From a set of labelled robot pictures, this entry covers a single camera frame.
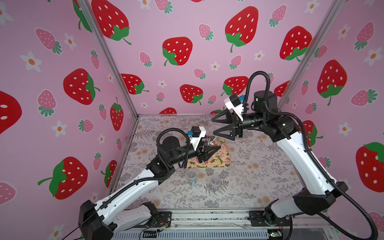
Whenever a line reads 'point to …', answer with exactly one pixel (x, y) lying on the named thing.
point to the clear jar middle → (215, 180)
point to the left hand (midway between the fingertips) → (217, 142)
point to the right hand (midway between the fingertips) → (213, 129)
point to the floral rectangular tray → (220, 158)
